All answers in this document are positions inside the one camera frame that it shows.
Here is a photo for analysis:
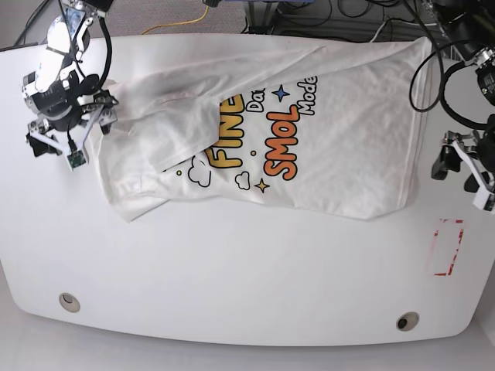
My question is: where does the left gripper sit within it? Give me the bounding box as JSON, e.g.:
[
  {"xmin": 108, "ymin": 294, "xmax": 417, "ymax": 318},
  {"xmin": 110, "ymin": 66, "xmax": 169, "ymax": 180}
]
[{"xmin": 431, "ymin": 131, "xmax": 494, "ymax": 193}]

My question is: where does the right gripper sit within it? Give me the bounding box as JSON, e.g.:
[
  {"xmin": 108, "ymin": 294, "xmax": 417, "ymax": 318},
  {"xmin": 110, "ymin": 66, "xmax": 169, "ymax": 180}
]
[{"xmin": 26, "ymin": 90, "xmax": 119, "ymax": 157}]

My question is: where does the white printed t-shirt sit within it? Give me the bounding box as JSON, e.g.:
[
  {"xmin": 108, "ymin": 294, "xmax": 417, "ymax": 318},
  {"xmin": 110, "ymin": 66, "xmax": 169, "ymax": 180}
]
[{"xmin": 90, "ymin": 38, "xmax": 431, "ymax": 221}]

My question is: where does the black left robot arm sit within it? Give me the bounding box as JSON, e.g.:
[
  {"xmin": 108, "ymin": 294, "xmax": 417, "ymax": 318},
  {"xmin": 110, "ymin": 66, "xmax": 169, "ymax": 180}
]
[{"xmin": 405, "ymin": 1, "xmax": 494, "ymax": 198}]

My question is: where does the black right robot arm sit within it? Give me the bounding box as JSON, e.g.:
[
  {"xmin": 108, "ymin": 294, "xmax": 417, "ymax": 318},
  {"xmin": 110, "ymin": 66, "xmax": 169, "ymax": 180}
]
[{"xmin": 22, "ymin": 1, "xmax": 119, "ymax": 168}]

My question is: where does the red tape rectangle marking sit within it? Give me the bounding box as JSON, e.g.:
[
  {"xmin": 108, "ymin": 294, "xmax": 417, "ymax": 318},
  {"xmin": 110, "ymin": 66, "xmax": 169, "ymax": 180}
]
[{"xmin": 428, "ymin": 219, "xmax": 464, "ymax": 277}]

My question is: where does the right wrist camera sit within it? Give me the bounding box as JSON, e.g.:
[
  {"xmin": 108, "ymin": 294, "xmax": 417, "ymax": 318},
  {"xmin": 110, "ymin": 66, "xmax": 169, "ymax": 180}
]
[{"xmin": 66, "ymin": 148, "xmax": 88, "ymax": 171}]

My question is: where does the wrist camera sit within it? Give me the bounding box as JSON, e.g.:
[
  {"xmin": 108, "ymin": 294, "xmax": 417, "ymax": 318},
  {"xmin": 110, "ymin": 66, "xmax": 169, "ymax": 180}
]
[
  {"xmin": 66, "ymin": 148, "xmax": 88, "ymax": 171},
  {"xmin": 473, "ymin": 188, "xmax": 494, "ymax": 215}
]

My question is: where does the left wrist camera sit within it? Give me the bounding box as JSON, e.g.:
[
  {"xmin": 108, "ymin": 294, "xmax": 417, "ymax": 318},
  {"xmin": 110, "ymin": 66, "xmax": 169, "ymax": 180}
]
[{"xmin": 473, "ymin": 188, "xmax": 494, "ymax": 215}]

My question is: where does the right table cable grommet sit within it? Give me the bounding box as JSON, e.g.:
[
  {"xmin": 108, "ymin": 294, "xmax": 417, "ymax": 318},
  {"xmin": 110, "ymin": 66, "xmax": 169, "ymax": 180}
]
[{"xmin": 396, "ymin": 311, "xmax": 420, "ymax": 332}]

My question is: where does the table cable grommet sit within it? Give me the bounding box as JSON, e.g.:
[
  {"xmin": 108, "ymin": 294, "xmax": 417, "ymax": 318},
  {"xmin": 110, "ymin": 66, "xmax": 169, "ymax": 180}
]
[
  {"xmin": 396, "ymin": 311, "xmax": 420, "ymax": 332},
  {"xmin": 59, "ymin": 293, "xmax": 80, "ymax": 313}
]

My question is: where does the left table cable grommet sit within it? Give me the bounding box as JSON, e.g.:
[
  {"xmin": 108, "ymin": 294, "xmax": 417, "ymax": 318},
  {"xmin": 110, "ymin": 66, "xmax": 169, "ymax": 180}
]
[{"xmin": 59, "ymin": 293, "xmax": 80, "ymax": 313}]

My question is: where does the white cable on floor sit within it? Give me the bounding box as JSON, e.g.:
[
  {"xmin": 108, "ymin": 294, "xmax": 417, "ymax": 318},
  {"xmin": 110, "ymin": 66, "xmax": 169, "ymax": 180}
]
[{"xmin": 366, "ymin": 18, "xmax": 442, "ymax": 46}]

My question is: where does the yellow cable on floor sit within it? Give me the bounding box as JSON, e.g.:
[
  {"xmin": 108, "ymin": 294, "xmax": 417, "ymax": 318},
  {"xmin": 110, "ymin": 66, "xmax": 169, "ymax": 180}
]
[{"xmin": 141, "ymin": 3, "xmax": 212, "ymax": 36}]

